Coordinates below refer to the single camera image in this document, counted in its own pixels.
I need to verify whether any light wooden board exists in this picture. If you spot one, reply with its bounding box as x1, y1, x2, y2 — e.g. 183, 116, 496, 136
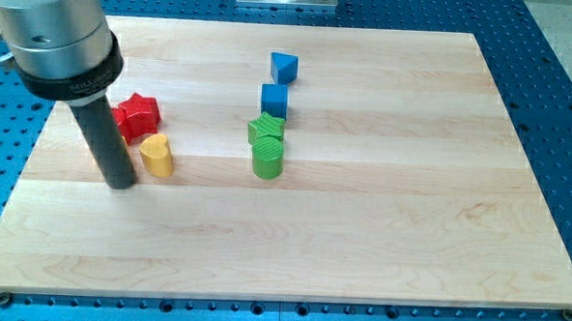
0, 16, 572, 309

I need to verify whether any yellow heart block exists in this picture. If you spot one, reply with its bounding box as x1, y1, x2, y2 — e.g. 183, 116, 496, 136
138, 133, 174, 178

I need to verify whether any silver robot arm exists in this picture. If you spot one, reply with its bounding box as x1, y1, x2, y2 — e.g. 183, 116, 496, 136
0, 0, 123, 101

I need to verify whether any red block behind rod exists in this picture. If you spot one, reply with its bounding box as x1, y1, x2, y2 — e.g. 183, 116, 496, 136
111, 107, 132, 145

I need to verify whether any blue triangle block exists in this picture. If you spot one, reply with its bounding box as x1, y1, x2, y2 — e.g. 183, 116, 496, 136
271, 51, 300, 85

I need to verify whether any green cylinder block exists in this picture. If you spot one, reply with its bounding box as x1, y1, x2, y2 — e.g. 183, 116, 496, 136
251, 136, 284, 179

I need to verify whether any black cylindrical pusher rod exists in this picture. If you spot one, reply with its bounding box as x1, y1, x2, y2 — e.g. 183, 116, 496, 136
69, 93, 137, 190

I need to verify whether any blue cube block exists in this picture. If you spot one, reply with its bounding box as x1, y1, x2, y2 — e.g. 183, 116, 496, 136
260, 84, 288, 120

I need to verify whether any red star block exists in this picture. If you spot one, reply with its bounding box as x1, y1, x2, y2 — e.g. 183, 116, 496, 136
117, 93, 161, 139

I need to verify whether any blue perforated table plate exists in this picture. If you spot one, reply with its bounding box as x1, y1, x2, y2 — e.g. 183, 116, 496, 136
0, 0, 572, 321

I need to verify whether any green star block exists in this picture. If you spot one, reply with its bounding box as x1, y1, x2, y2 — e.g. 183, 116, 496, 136
246, 111, 286, 144

